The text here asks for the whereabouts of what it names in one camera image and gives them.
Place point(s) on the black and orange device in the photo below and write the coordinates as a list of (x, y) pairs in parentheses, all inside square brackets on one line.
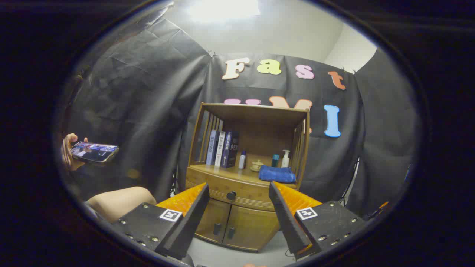
[(382, 205)]

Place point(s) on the white stand pole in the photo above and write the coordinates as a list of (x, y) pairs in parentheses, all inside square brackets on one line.
[(354, 174)]

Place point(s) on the dark blue book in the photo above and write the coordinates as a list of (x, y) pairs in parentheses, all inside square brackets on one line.
[(231, 150)]

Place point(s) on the wooden cabinet door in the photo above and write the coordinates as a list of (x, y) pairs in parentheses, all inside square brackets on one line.
[(254, 226), (212, 217)]

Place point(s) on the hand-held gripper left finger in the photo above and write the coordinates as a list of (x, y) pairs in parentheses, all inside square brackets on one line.
[(189, 222)]

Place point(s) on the white bottle blue cap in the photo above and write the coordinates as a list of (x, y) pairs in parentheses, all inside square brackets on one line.
[(242, 161)]

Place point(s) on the teal bottle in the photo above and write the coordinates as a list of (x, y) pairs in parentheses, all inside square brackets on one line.
[(275, 161)]

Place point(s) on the white pump bottle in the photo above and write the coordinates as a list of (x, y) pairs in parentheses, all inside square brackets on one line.
[(285, 161)]

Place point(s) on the white book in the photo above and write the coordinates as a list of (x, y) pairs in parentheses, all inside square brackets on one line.
[(220, 150)]

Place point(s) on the person's leg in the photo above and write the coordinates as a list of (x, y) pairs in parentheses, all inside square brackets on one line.
[(122, 202)]

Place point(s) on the beige lidded teacup with saucer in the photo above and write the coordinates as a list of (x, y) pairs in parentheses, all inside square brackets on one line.
[(256, 166)]

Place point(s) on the wooden cabinet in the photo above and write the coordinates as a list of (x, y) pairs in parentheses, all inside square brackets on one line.
[(259, 111)]

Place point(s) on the blue folded towel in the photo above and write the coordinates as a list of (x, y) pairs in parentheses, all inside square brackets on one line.
[(276, 174)]

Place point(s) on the black smartphone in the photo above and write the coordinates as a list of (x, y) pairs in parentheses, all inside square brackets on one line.
[(94, 152)]

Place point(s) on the light blue book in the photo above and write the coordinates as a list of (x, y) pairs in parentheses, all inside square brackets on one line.
[(212, 148)]

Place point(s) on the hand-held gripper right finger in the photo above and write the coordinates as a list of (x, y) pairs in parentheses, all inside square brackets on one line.
[(287, 222)]

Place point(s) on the wooden drawer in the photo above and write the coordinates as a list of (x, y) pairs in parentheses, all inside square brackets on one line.
[(245, 196)]

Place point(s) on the wooden countertop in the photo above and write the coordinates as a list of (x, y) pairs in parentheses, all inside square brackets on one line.
[(237, 173)]

